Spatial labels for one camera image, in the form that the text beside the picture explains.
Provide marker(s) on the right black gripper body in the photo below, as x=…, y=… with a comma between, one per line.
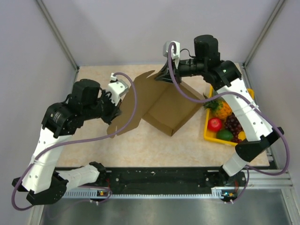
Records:
x=181, y=71

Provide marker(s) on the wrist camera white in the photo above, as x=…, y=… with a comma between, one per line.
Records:
x=117, y=89
x=175, y=51

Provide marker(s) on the green apple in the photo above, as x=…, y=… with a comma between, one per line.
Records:
x=224, y=135

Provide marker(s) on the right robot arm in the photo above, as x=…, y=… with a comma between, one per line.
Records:
x=227, y=82

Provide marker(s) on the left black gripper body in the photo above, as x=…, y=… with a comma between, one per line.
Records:
x=108, y=108

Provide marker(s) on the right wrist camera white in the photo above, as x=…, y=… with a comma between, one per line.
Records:
x=175, y=51

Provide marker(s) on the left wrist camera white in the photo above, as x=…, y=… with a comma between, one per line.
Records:
x=117, y=89

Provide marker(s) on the red apple near front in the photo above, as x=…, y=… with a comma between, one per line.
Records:
x=214, y=124

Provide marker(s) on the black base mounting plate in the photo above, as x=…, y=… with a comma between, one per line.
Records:
x=166, y=180

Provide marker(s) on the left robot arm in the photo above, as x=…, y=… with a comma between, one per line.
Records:
x=87, y=101

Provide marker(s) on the left aluminium corner post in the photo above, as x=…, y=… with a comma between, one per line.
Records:
x=56, y=33

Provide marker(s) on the aluminium frame rail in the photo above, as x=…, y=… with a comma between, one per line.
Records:
x=254, y=180

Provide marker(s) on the dark purple grape bunch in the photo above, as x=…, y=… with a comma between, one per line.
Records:
x=233, y=125

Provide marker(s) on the yellow plastic fruit tray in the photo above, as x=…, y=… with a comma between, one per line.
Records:
x=212, y=136

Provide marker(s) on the right aluminium corner post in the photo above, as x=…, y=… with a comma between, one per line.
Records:
x=264, y=32

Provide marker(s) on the toy pineapple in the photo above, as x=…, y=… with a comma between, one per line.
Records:
x=219, y=108

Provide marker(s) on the brown cardboard box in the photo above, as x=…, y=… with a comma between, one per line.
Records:
x=158, y=103

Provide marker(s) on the aluminium corner post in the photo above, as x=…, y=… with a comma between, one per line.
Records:
x=264, y=32
x=56, y=33

